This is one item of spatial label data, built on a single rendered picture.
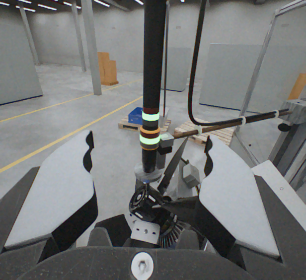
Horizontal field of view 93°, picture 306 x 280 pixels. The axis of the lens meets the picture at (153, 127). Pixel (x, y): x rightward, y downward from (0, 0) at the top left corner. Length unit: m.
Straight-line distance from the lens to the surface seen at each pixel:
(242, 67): 5.75
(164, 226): 0.62
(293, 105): 0.75
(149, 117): 0.28
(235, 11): 12.60
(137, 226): 0.61
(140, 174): 0.36
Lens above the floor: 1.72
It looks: 27 degrees down
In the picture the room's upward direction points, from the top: 3 degrees clockwise
